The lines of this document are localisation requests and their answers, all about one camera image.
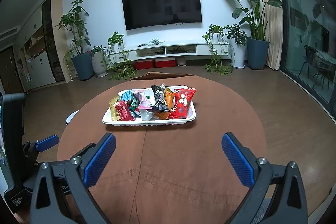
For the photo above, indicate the white stool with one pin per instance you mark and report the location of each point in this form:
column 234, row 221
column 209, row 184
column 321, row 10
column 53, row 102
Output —
column 71, row 117

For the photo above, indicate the glass sliding door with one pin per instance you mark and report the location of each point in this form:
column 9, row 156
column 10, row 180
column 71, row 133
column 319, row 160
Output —
column 296, row 37

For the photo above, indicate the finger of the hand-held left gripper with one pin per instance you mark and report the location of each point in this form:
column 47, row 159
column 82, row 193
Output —
column 47, row 142

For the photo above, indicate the beige curtain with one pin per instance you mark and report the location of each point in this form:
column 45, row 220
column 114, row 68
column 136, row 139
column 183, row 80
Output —
column 273, row 16

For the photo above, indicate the orange snack packet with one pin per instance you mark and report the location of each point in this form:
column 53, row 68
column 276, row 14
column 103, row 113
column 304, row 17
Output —
column 168, row 99

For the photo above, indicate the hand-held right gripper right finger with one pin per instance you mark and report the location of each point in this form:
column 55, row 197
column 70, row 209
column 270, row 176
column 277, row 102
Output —
column 237, row 158

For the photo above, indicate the light blue snack packet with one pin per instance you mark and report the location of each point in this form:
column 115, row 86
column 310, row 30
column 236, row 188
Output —
column 126, row 95

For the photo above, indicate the plant in ribbed white pot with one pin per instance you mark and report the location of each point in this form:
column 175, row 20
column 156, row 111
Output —
column 99, row 64

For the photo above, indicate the pink snack packet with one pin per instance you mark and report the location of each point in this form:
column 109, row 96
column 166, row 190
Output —
column 145, row 103

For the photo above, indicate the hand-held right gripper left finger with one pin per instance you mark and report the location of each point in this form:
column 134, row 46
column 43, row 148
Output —
column 99, row 158

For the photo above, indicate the black snack packet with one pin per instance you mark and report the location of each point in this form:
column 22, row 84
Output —
column 158, row 100

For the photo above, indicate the black wall television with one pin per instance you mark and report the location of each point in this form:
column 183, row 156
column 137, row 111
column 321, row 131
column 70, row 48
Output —
column 160, row 6

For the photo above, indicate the tree plant in grey-blue pot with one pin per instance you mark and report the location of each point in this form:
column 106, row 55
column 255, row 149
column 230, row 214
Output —
column 82, row 66

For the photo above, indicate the white television cabinet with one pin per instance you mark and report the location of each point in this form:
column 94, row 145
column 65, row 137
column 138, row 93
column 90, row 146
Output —
column 202, row 49

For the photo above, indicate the bushy plant in white pot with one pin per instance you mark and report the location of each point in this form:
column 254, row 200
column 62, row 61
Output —
column 238, row 56

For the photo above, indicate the white wall cabinet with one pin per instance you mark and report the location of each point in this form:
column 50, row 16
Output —
column 39, row 69

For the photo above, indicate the brown tablecloth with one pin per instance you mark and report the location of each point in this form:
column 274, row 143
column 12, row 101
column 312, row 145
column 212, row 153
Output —
column 210, row 113

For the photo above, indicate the small white pot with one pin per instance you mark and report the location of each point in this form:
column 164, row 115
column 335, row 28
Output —
column 181, row 61

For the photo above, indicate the red storage box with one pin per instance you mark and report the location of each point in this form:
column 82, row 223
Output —
column 165, row 62
column 144, row 64

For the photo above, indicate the plain white snack packet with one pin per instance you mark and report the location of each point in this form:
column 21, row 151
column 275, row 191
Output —
column 147, row 114

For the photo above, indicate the tall plant in grey-blue pot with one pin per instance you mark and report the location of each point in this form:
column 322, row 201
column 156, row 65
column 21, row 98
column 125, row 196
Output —
column 258, row 53

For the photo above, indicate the gold snack packet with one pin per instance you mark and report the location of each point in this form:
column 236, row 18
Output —
column 114, row 111

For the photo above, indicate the small red snack packet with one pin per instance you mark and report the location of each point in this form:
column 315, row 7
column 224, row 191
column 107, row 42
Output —
column 123, row 111

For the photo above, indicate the white plastic tray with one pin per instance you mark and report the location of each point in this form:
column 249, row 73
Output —
column 157, row 122

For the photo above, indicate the dark wooden door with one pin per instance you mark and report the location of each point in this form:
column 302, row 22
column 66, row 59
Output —
column 8, row 69

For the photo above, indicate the trailing plant on stand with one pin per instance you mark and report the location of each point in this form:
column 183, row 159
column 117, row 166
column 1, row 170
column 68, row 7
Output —
column 215, row 29
column 115, row 39

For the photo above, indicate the large red chocolate ball packet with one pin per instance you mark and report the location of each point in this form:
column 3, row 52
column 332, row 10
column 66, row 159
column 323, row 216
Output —
column 181, row 106

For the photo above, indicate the black outdoor chair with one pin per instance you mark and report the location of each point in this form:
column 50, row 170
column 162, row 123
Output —
column 308, row 56

